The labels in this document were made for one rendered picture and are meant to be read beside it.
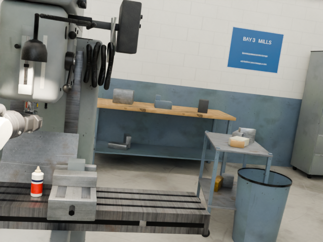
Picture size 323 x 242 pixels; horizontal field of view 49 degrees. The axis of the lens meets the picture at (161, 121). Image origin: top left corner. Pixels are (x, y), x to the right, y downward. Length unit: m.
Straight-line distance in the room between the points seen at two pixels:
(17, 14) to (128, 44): 0.47
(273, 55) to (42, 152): 4.98
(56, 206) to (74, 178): 0.14
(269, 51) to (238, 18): 0.76
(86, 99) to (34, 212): 0.61
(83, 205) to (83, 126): 0.59
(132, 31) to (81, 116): 0.47
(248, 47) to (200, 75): 0.90
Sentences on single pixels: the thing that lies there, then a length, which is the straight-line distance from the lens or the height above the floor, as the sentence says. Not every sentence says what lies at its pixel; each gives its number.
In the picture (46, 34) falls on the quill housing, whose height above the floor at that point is 1.53.
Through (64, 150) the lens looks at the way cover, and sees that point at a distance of 1.68.
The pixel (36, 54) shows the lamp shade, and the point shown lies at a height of 1.47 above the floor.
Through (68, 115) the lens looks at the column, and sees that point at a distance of 1.68.
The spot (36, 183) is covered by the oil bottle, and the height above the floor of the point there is 1.01.
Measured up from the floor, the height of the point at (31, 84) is 1.37.
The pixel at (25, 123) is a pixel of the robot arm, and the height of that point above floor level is 1.24.
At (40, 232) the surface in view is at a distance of 1.31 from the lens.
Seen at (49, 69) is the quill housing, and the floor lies 1.42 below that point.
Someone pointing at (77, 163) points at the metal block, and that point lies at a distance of 1.32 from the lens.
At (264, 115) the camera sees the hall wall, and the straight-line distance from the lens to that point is 6.19.
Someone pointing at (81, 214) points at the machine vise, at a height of 0.98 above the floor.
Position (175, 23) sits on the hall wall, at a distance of 5.64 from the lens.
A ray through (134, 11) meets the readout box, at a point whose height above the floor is 1.68.
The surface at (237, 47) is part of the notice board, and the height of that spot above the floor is 1.91.
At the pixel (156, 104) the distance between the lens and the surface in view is 4.96.
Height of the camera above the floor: 1.48
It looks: 9 degrees down
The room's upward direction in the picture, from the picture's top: 7 degrees clockwise
